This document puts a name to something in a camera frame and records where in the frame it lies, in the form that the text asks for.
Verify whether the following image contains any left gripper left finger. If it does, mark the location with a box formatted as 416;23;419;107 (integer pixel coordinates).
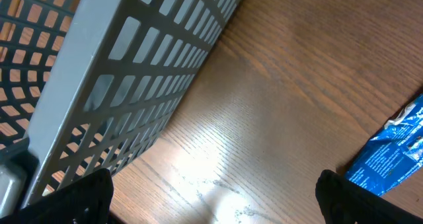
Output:
1;168;114;224

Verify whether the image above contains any blue snack bar wrapper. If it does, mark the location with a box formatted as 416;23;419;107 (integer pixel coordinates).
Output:
345;95;422;196

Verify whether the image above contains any grey plastic mesh basket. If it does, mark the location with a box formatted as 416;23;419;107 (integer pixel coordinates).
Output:
1;0;241;216

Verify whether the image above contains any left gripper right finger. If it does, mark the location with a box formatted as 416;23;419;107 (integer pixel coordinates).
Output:
315;170;422;224

